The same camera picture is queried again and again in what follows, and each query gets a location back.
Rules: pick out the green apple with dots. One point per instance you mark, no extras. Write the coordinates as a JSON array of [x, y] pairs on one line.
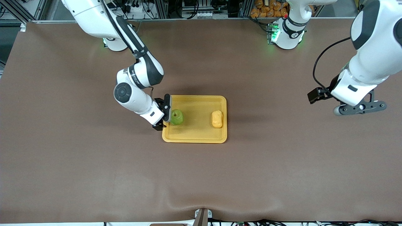
[[177, 117]]

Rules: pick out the yellow bread piece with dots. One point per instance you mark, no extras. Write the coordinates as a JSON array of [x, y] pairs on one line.
[[217, 119]]

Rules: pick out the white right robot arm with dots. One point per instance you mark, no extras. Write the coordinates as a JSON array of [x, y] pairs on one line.
[[132, 97]]

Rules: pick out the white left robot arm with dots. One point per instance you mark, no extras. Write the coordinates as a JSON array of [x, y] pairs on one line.
[[377, 47]]

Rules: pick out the yellow plastic tray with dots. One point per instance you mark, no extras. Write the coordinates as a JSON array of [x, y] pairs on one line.
[[198, 131]]

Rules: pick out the orange produce pile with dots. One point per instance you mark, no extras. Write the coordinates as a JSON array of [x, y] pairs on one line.
[[270, 8]]

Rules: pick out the white power strip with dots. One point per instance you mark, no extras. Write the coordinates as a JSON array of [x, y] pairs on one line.
[[205, 14]]

